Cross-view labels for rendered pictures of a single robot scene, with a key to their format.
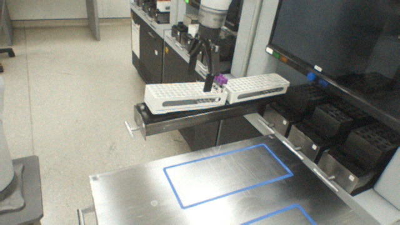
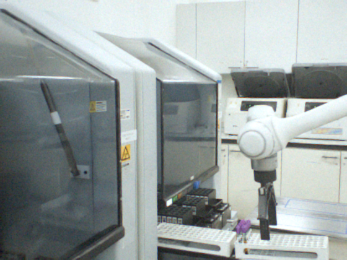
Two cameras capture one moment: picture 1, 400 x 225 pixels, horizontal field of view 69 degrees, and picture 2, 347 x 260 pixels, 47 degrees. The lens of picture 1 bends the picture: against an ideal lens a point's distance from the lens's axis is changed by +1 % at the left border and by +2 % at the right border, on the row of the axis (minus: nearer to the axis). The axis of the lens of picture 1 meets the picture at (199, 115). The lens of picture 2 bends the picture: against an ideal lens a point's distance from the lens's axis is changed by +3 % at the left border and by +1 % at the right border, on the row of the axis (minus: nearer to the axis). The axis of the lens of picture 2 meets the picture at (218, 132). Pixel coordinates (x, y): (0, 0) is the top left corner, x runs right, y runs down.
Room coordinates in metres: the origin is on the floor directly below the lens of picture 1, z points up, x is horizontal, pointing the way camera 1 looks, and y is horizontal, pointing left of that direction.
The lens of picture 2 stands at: (1.90, 0.86, 1.39)
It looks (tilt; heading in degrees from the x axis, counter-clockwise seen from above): 7 degrees down; 229
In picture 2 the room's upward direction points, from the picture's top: 1 degrees clockwise
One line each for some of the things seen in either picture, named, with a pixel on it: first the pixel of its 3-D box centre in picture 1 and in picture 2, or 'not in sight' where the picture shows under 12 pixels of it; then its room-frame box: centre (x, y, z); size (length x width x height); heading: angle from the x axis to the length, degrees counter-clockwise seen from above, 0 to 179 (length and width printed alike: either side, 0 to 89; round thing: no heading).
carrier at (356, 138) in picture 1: (364, 147); (210, 197); (0.74, -0.53, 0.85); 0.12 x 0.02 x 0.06; 30
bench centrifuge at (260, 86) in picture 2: not in sight; (259, 101); (-0.97, -1.84, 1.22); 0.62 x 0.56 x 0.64; 29
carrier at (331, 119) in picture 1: (326, 120); (198, 207); (0.88, -0.45, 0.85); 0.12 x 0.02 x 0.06; 31
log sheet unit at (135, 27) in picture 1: (134, 37); not in sight; (2.58, 0.70, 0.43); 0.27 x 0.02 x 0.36; 31
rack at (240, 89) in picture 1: (254, 88); (193, 240); (1.09, -0.21, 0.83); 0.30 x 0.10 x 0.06; 121
